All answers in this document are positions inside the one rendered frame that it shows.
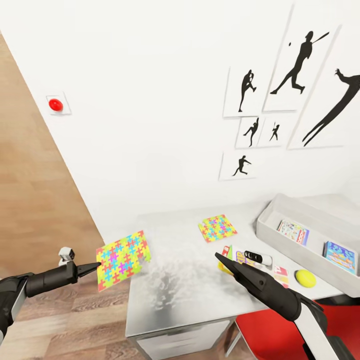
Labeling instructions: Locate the tennis ball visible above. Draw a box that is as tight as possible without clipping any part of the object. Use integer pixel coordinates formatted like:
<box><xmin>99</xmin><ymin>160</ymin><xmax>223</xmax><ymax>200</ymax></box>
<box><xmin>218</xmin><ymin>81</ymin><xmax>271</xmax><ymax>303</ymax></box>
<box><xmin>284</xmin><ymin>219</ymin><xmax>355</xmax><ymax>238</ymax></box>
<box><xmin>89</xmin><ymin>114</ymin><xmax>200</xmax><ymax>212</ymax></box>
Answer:
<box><xmin>296</xmin><ymin>269</ymin><xmax>317</xmax><ymax>289</ymax></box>

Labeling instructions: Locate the board game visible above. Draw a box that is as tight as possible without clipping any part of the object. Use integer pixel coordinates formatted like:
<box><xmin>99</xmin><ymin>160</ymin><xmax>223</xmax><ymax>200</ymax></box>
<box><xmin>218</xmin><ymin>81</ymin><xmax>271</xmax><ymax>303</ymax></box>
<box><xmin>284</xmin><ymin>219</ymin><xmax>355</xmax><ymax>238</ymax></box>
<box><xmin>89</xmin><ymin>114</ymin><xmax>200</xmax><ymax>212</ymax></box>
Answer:
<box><xmin>217</xmin><ymin>244</ymin><xmax>289</xmax><ymax>289</ymax></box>
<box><xmin>277</xmin><ymin>218</ymin><xmax>310</xmax><ymax>246</ymax></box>
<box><xmin>324</xmin><ymin>241</ymin><xmax>355</xmax><ymax>275</ymax></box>

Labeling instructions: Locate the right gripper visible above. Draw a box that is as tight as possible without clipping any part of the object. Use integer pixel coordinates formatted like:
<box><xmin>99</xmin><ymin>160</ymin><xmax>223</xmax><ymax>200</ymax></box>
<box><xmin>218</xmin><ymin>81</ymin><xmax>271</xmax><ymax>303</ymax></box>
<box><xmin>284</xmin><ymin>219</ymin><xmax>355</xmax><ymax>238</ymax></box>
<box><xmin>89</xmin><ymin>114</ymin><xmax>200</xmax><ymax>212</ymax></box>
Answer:
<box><xmin>215</xmin><ymin>252</ymin><xmax>287</xmax><ymax>311</ymax></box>

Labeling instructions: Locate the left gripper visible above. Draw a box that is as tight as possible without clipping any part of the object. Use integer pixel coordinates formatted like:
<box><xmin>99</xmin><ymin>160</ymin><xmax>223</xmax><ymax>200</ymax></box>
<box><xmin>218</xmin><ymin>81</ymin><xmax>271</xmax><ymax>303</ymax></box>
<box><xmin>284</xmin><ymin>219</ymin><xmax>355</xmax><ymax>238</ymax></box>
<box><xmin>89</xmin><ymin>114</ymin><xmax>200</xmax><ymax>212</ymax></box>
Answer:
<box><xmin>43</xmin><ymin>259</ymin><xmax>101</xmax><ymax>292</ymax></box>

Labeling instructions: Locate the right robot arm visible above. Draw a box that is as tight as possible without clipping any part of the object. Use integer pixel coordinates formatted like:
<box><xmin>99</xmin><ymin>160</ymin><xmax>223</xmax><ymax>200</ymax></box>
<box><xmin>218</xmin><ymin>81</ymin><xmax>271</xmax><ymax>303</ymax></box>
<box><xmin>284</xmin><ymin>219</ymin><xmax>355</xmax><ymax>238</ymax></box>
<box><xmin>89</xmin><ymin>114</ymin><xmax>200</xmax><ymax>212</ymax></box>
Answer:
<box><xmin>215</xmin><ymin>250</ymin><xmax>356</xmax><ymax>360</ymax></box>

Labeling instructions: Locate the jigsaw puzzle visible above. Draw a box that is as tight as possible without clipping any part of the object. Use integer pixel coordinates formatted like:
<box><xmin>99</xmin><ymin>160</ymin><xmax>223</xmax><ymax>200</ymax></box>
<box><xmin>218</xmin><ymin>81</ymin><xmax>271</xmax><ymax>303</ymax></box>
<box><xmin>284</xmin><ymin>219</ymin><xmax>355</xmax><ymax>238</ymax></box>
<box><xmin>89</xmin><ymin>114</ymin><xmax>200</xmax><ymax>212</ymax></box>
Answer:
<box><xmin>198</xmin><ymin>214</ymin><xmax>238</xmax><ymax>244</ymax></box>
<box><xmin>96</xmin><ymin>230</ymin><xmax>152</xmax><ymax>292</ymax></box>

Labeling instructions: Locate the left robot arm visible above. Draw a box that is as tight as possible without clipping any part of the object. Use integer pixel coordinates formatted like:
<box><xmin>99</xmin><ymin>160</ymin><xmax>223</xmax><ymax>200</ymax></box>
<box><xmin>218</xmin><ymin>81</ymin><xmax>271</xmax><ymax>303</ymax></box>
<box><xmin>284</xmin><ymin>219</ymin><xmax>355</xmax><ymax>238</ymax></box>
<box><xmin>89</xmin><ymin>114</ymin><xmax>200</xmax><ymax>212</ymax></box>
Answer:
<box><xmin>0</xmin><ymin>247</ymin><xmax>101</xmax><ymax>347</ymax></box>

